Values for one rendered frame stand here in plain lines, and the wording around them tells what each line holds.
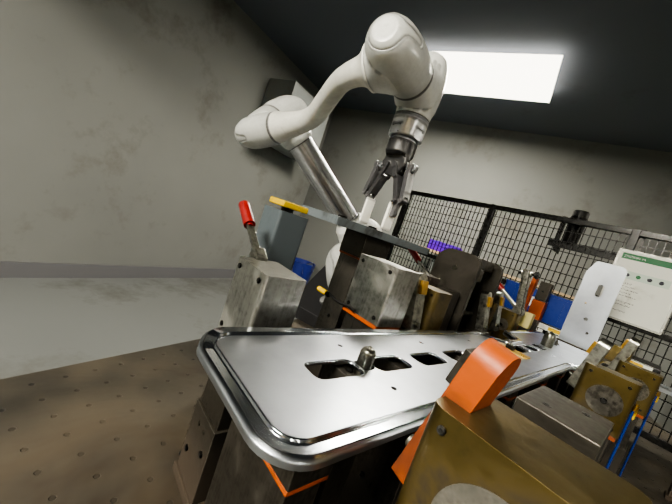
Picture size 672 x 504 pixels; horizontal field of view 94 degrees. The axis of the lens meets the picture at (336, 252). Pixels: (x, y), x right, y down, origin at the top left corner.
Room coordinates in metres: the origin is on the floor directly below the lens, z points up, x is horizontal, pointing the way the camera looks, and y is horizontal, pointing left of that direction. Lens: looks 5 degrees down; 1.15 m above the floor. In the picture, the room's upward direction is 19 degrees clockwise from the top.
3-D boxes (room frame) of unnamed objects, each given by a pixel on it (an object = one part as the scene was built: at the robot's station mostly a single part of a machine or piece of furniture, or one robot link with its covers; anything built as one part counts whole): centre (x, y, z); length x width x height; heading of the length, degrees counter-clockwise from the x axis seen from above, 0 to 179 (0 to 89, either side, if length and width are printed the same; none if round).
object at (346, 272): (0.82, -0.07, 0.92); 0.10 x 0.08 x 0.45; 133
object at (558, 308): (1.48, -1.00, 1.10); 0.30 x 0.17 x 0.13; 44
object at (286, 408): (0.71, -0.46, 1.00); 1.38 x 0.22 x 0.02; 133
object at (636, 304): (1.35, -1.28, 1.30); 0.23 x 0.02 x 0.31; 43
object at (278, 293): (0.46, 0.09, 0.88); 0.12 x 0.07 x 0.36; 43
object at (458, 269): (0.95, -0.40, 0.95); 0.18 x 0.13 x 0.49; 133
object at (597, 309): (1.22, -1.01, 1.17); 0.12 x 0.01 x 0.34; 43
